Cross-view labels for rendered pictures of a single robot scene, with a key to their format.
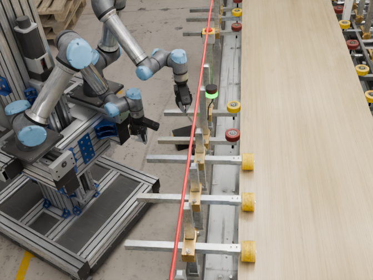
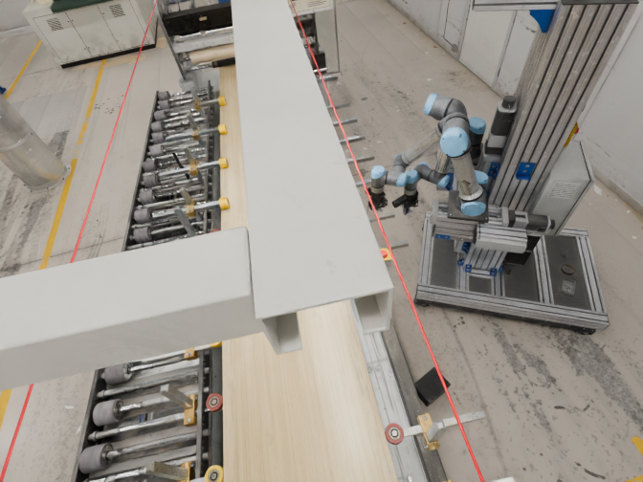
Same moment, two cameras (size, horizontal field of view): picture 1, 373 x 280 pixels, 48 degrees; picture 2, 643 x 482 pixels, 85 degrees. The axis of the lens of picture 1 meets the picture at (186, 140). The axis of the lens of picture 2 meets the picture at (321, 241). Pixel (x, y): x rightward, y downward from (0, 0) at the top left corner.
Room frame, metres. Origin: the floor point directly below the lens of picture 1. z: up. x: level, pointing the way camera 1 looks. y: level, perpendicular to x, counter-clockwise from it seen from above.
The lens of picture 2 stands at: (3.11, -0.68, 2.61)
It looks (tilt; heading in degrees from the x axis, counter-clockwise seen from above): 52 degrees down; 167
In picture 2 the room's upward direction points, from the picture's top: 10 degrees counter-clockwise
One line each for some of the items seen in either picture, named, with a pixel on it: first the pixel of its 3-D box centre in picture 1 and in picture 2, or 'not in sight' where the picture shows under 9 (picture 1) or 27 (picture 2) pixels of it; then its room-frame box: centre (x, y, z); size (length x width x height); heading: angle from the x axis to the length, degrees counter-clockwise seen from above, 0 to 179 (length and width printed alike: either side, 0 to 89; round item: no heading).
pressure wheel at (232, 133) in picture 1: (232, 140); not in sight; (1.67, -0.25, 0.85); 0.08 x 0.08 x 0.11
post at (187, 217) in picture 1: (190, 241); not in sight; (1.00, 0.03, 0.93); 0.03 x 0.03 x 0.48; 80
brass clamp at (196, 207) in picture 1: (195, 196); not in sight; (1.22, -0.01, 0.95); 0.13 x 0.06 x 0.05; 170
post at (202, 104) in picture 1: (204, 124); not in sight; (1.74, -0.11, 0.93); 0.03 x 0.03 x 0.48; 80
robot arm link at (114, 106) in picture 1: (115, 105); (422, 171); (1.73, 0.34, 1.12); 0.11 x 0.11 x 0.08; 29
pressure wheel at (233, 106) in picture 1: (233, 111); not in sight; (1.92, -0.29, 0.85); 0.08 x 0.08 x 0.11
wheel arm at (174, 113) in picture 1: (200, 113); (373, 251); (1.95, -0.10, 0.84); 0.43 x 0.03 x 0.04; 80
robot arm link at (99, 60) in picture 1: (90, 64); (475, 185); (2.02, 0.48, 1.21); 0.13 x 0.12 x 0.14; 142
